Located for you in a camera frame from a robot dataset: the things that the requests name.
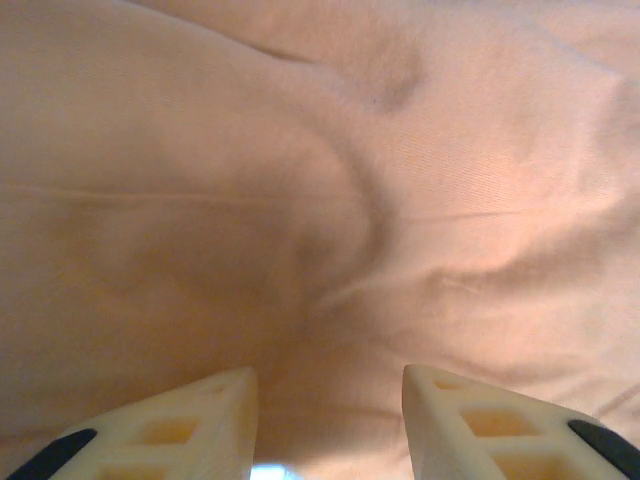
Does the cream lattice left gripper right finger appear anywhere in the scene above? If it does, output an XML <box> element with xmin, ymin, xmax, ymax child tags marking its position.
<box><xmin>402</xmin><ymin>363</ymin><xmax>640</xmax><ymax>480</ymax></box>

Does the cream lattice left gripper left finger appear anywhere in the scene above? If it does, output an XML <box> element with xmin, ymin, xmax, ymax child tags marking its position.
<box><xmin>7</xmin><ymin>366</ymin><xmax>259</xmax><ymax>480</ymax></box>

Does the orange t-shirt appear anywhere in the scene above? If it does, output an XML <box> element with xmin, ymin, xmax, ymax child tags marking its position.
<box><xmin>0</xmin><ymin>0</ymin><xmax>640</xmax><ymax>480</ymax></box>

